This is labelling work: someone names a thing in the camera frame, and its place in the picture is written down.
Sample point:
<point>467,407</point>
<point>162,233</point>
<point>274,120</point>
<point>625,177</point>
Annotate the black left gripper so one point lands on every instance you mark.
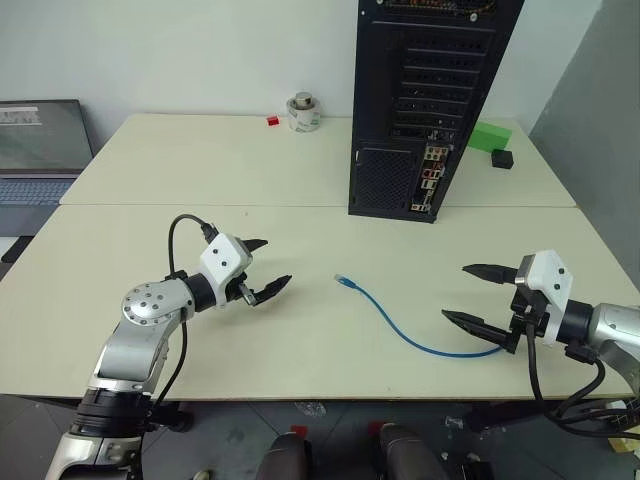
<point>243,287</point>

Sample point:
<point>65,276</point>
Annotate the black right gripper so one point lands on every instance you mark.
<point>530,312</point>

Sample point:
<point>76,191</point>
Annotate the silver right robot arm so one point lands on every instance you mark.
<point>610,325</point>

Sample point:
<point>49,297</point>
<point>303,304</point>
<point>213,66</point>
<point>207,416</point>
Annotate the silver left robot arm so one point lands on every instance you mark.
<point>142,305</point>

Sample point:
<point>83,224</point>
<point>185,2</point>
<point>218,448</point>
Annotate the small black box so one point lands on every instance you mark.
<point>502,159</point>

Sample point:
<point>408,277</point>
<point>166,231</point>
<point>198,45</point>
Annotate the small red block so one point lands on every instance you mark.
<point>273,120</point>

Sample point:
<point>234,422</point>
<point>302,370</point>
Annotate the white tape roll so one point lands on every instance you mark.
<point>304,120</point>

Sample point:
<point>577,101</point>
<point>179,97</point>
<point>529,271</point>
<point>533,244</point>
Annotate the green block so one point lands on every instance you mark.
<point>491,135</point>

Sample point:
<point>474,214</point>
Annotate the dark rounded shape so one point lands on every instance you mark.
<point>407,452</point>
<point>285,457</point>

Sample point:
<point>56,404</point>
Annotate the silver metal cylinder weight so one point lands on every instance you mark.
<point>303,99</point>

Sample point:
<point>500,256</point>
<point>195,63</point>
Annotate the grey partition panel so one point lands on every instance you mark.
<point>595,150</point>

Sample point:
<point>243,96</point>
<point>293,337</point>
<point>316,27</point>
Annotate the black computer tower case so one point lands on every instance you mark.
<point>430,100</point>

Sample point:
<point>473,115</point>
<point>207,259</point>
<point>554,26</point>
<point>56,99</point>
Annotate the grey laptop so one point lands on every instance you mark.
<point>40,145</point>

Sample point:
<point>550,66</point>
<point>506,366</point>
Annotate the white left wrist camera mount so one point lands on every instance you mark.
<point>222,257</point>

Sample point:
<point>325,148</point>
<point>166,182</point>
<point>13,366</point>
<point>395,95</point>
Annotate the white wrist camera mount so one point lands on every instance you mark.
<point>222,257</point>
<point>547,277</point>

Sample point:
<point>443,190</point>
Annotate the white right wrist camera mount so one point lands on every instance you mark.
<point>547,277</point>

